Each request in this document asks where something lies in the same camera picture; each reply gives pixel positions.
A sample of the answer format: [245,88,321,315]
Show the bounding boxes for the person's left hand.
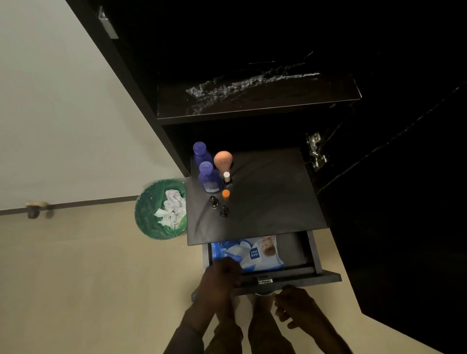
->
[199,257,244,319]

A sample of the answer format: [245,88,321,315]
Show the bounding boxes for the person's right hand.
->
[274,284,324,331]

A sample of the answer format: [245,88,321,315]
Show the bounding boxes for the dark wooden drawer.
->
[191,230,343,302]

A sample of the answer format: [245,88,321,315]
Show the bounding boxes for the person's left forearm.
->
[163,304,221,354]

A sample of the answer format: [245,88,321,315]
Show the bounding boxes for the person's right forearm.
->
[305,321,353,354]

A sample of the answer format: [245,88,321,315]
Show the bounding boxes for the blue baby wipes packet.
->
[212,235,285,273]

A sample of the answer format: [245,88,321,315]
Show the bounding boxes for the person's right leg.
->
[247,293,297,354]

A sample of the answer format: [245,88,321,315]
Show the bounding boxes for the person's leg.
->
[247,293,297,354]
[204,315,244,354]

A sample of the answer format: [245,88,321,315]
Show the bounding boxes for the person's left leg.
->
[204,315,244,354]

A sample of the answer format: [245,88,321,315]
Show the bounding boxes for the crumpled white papers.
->
[153,189,186,230]

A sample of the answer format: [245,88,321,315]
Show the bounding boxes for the purple plastic bottle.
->
[193,142,213,169]
[198,161,223,194]

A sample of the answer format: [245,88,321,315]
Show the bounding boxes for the green trash bin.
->
[134,178,188,241]

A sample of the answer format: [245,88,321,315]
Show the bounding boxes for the peach bulb-shaped bottle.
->
[214,151,234,176]

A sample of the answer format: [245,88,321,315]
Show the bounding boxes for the metal cabinet hinge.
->
[305,132,327,171]

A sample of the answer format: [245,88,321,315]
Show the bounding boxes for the dark wooden wardrobe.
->
[66,0,467,354]

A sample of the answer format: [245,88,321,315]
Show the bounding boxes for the dark wooden shelf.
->
[156,72,363,125]

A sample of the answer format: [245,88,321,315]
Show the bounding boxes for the metal door stopper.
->
[25,201,50,220]

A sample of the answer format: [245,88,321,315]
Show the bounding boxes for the metal cabinet handle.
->
[97,6,119,40]

